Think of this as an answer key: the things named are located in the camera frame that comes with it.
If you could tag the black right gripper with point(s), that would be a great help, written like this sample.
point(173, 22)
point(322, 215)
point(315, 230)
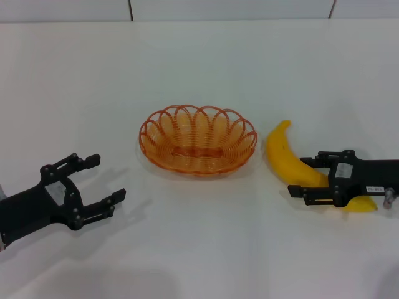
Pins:
point(368, 177)

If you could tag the orange woven plastic basket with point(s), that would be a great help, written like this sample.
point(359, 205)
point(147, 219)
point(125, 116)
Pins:
point(193, 162)

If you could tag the yellow banana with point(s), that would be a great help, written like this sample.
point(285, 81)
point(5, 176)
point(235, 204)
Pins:
point(280, 146)

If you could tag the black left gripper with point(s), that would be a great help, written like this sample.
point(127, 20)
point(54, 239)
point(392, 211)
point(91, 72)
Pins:
point(31, 208)

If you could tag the silver metal connector plug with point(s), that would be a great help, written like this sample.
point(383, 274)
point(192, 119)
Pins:
point(387, 199)

